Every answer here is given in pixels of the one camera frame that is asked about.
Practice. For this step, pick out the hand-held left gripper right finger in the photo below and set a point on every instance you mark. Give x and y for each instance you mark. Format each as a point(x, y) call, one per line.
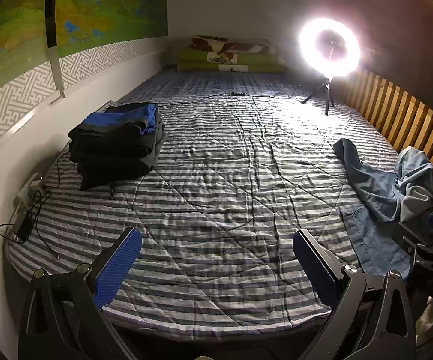
point(314, 262)

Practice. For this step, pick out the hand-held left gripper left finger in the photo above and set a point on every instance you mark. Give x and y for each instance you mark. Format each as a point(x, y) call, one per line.
point(119, 266)

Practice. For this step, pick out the light blue denim jeans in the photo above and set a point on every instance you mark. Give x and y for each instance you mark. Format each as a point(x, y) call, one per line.
point(377, 191)

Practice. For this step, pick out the black charger adapter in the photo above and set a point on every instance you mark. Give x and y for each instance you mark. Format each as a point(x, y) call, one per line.
point(23, 228)

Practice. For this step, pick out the black folded clothes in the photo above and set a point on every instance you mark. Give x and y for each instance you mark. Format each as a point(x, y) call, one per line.
point(107, 157)

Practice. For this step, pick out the grey folded garment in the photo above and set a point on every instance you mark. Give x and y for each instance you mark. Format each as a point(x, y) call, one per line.
point(158, 144)

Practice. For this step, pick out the striped bed quilt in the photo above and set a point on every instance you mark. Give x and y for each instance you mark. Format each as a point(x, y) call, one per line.
point(220, 157)

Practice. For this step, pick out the black tripod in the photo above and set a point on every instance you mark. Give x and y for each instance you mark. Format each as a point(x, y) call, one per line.
point(327, 93)

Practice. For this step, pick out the green floral folded blanket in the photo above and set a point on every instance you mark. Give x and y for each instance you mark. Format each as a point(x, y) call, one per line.
point(231, 62)

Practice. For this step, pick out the black and white curved pole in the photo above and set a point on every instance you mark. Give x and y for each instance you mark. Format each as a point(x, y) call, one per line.
point(53, 56)

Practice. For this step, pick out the wooden slat bed rail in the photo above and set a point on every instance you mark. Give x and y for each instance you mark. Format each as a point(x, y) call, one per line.
point(400, 112)

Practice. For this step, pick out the white bed frame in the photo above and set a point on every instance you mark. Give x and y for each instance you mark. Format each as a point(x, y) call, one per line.
point(13, 146)

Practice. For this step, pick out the green wall map poster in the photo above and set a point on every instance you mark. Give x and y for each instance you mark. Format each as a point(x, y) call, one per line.
point(107, 7)

